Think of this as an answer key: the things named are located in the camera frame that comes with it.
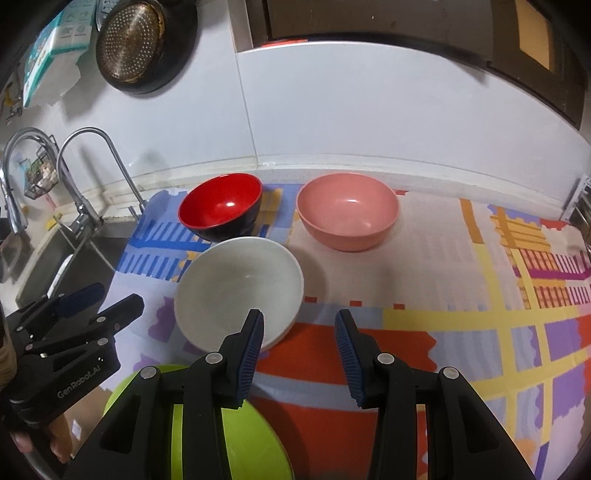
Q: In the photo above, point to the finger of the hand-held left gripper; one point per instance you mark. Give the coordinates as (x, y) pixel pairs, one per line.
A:
(78, 297)
(124, 309)

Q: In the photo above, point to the white dish in sink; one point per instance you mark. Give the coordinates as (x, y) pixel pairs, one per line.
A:
(60, 277)

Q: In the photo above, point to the black frying pan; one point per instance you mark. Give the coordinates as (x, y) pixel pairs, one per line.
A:
(138, 46)

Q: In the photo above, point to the green plate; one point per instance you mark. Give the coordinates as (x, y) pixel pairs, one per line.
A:
(249, 443)

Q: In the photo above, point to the person's left hand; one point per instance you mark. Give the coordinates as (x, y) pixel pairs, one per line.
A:
(57, 443)

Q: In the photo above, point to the chrome gooseneck faucet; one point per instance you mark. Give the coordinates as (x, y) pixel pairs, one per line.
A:
(122, 170)

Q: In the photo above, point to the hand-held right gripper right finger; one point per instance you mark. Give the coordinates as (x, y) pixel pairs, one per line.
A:
(348, 364)

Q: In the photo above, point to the colourful patterned mat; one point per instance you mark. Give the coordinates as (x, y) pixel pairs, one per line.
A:
(438, 323)

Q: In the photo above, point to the yellow sponge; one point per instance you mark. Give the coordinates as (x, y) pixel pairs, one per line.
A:
(54, 223)

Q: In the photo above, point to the chrome pull-down faucet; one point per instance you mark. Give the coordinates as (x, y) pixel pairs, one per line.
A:
(76, 194)

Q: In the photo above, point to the teal and white package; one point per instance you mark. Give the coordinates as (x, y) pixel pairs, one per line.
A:
(51, 60)

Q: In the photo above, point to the stainless steel sink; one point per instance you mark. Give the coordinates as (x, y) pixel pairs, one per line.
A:
(92, 254)

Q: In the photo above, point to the pink bowl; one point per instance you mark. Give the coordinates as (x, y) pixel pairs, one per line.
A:
(346, 210)

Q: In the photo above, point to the red and black bowl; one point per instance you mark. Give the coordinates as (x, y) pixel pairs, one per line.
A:
(219, 201)

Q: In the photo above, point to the white bowl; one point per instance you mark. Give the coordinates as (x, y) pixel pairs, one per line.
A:
(240, 281)

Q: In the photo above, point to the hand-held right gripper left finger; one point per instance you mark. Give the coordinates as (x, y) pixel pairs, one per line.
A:
(251, 357)

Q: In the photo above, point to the white metal dish rack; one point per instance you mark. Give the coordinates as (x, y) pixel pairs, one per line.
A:
(581, 203)

